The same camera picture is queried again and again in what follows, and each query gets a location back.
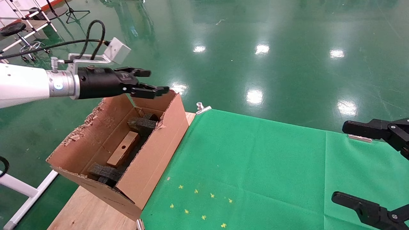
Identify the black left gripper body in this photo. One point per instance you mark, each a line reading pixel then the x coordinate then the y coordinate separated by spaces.
pixel 102 83

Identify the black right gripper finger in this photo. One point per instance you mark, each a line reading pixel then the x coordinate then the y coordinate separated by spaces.
pixel 370 212
pixel 383 131

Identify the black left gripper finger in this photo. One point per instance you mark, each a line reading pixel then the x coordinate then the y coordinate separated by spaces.
pixel 150 92
pixel 140 73

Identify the small brown cardboard box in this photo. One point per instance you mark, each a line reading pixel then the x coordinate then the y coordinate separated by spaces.
pixel 129 140

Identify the large open cardboard carton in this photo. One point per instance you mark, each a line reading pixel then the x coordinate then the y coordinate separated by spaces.
pixel 153 172

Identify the black foam block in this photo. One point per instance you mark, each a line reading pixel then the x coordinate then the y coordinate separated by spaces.
pixel 105 172
pixel 142 124

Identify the black tripod stand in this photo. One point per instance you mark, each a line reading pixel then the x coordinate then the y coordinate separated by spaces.
pixel 73 12

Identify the black floor stand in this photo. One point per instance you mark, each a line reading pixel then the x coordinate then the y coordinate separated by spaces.
pixel 59 13

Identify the white pipe rack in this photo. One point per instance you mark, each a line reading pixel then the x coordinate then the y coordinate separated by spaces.
pixel 35 25

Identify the black stool with chrome base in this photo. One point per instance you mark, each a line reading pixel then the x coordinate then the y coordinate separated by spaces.
pixel 12 28

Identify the green cloth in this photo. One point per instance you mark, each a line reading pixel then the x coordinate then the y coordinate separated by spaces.
pixel 271 166

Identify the white tube frame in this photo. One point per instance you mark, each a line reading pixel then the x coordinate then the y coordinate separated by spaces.
pixel 19 188

